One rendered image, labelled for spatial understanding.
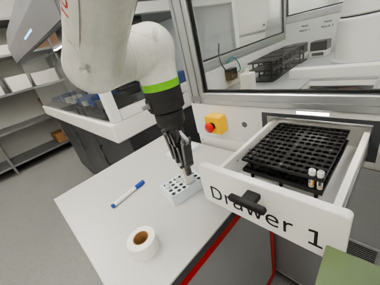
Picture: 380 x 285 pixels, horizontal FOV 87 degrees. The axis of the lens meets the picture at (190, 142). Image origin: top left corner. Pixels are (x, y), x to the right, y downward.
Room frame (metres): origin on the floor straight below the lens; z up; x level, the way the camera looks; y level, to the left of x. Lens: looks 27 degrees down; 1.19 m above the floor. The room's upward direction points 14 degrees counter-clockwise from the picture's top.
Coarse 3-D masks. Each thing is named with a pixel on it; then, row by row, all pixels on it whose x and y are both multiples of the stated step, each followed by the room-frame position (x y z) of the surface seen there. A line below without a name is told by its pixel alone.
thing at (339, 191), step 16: (272, 128) 0.58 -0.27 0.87; (352, 128) 0.44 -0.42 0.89; (368, 128) 0.41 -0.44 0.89; (352, 144) 0.43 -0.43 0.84; (368, 144) 0.38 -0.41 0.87; (240, 160) 0.45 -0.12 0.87; (352, 160) 0.32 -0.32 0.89; (256, 176) 0.41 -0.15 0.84; (336, 176) 0.34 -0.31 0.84; (352, 176) 0.27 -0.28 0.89; (304, 192) 0.32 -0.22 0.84; (336, 192) 0.30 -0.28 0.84; (352, 192) 0.28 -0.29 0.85
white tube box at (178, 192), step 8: (176, 176) 0.56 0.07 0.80; (160, 184) 0.53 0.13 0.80; (176, 184) 0.51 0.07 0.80; (184, 184) 0.50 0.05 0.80; (192, 184) 0.49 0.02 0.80; (200, 184) 0.50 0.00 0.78; (168, 192) 0.49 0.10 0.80; (176, 192) 0.48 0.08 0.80; (184, 192) 0.48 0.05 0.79; (192, 192) 0.49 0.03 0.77; (176, 200) 0.46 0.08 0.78
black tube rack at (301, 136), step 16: (288, 128) 0.50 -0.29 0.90; (304, 128) 0.48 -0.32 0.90; (320, 128) 0.47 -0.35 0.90; (336, 128) 0.44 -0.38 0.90; (256, 144) 0.46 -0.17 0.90; (272, 144) 0.44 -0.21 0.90; (288, 144) 0.42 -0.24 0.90; (304, 144) 0.41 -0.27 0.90; (320, 144) 0.39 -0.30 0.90; (336, 144) 0.38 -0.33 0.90; (272, 160) 0.42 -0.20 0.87; (288, 160) 0.36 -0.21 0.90; (304, 160) 0.35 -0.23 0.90; (320, 160) 0.34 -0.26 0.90; (336, 160) 0.36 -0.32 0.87; (272, 176) 0.36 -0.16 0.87; (288, 176) 0.34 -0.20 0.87; (320, 192) 0.28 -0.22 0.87
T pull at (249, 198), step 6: (246, 192) 0.29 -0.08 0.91; (252, 192) 0.28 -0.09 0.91; (228, 198) 0.29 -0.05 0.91; (234, 198) 0.28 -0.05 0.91; (240, 198) 0.27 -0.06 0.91; (246, 198) 0.27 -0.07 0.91; (252, 198) 0.27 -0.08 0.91; (258, 198) 0.27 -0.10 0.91; (240, 204) 0.27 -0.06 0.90; (246, 204) 0.26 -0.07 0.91; (252, 204) 0.25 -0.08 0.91; (258, 204) 0.25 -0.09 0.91; (252, 210) 0.25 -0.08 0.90; (258, 210) 0.24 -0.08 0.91; (264, 210) 0.24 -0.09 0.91
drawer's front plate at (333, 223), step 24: (216, 168) 0.36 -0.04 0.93; (216, 192) 0.36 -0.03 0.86; (240, 192) 0.31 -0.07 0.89; (264, 192) 0.27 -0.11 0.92; (288, 192) 0.24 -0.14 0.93; (264, 216) 0.27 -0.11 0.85; (288, 216) 0.23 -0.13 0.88; (312, 216) 0.21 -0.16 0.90; (336, 216) 0.18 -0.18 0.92; (312, 240) 0.21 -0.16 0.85; (336, 240) 0.18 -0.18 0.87
